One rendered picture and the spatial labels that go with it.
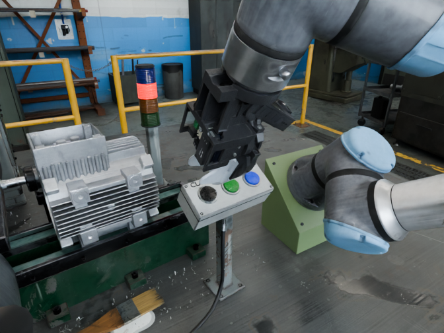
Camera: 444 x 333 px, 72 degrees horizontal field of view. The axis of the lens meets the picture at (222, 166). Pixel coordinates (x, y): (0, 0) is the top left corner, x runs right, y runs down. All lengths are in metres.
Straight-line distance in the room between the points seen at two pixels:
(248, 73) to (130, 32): 5.58
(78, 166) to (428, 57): 0.55
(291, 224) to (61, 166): 0.53
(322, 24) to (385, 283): 0.66
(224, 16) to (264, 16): 5.73
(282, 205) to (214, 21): 5.30
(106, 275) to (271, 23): 0.62
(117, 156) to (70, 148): 0.09
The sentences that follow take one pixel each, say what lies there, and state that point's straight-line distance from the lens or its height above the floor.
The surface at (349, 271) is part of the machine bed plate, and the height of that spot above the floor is 0.80.
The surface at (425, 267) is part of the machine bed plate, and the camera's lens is 0.93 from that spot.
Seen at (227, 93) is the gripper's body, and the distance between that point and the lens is 0.31.
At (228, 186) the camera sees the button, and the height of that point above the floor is 1.07.
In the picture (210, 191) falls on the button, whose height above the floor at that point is 1.07.
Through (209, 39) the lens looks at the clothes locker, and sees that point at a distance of 5.91.
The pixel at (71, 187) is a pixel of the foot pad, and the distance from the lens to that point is 0.60.
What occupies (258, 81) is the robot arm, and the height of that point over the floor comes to 1.29.
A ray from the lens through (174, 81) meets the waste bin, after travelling 5.74.
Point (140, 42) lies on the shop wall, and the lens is 5.91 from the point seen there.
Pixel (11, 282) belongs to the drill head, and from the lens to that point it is 0.46.
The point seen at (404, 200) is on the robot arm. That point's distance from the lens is 0.60.
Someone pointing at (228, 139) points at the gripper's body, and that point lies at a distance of 0.35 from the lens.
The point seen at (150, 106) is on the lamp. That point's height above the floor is 1.10.
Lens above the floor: 1.34
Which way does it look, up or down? 26 degrees down
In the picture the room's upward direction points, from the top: straight up
